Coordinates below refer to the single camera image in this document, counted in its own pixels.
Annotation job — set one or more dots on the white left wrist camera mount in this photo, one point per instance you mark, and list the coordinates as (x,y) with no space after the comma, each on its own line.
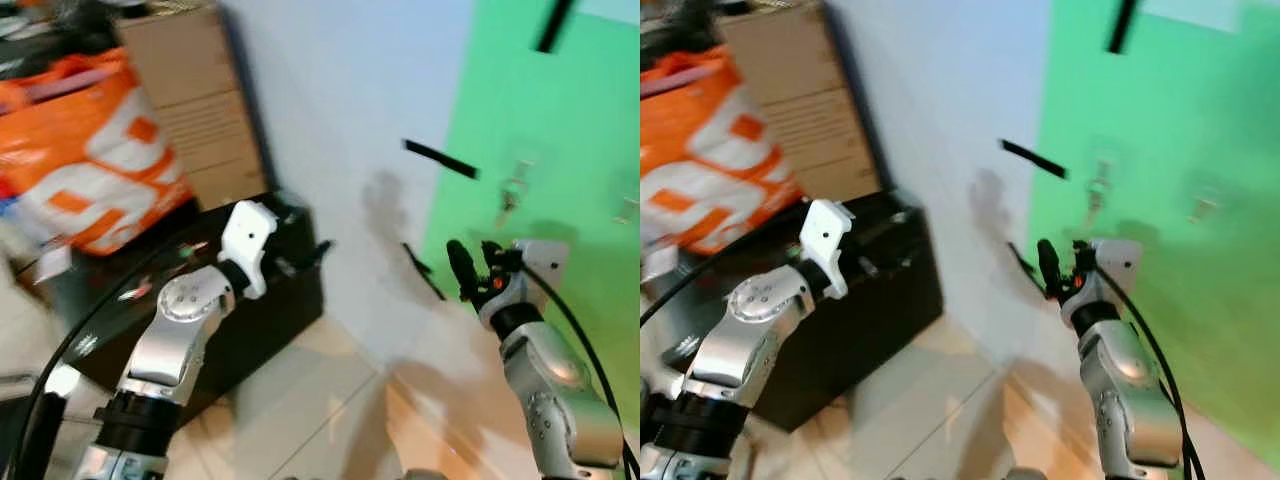
(828,235)
(247,235)

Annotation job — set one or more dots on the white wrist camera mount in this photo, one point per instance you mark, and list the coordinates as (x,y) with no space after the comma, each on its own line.
(548,262)
(1120,262)
(828,235)
(247,235)

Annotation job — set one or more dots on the clear adhesive wall hook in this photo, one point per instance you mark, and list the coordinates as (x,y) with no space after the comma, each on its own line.
(1203,205)
(628,208)
(522,173)
(1102,172)

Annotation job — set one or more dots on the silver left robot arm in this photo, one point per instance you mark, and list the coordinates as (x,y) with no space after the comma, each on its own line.
(750,340)
(175,340)

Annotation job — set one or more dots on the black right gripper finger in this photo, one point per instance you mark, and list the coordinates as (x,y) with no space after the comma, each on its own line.
(1082,253)
(1050,272)
(464,272)
(497,255)

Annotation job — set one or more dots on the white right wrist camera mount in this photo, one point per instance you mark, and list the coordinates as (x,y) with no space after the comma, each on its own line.
(1120,262)
(548,262)

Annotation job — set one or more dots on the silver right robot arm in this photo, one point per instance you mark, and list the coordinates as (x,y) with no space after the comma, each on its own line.
(555,390)
(1130,390)

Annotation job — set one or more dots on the black cabinet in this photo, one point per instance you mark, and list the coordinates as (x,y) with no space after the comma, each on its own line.
(880,340)
(270,320)

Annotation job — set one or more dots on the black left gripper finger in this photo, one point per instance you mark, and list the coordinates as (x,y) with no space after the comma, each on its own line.
(315,253)

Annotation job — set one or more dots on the orange and white bag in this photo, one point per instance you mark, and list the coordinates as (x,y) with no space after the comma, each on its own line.
(710,160)
(90,160)

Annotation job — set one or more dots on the brown cardboard box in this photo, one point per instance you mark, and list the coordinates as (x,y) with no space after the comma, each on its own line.
(200,100)
(810,100)

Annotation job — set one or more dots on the white tape strip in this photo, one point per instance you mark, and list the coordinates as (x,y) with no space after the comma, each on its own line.
(610,10)
(1190,12)

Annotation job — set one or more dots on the black tape strip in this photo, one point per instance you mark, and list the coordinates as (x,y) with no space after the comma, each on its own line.
(554,26)
(1033,158)
(1022,264)
(1122,26)
(424,270)
(440,158)

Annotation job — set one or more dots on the green wall sheet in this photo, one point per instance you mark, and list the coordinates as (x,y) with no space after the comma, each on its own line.
(1180,110)
(560,110)

